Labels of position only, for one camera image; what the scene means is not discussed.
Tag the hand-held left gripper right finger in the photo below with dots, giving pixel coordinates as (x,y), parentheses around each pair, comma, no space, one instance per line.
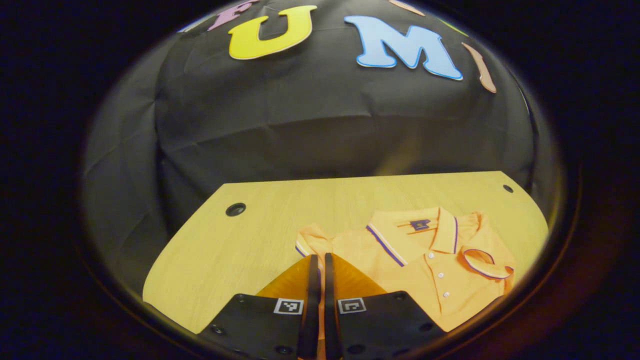
(331,320)

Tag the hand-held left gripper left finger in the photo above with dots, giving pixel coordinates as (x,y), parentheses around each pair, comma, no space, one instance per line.
(311,320)

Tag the orange T-shirt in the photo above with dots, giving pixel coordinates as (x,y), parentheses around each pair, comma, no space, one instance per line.
(415,277)

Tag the black backdrop cloth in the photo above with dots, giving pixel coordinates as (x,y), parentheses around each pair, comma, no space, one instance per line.
(300,140)

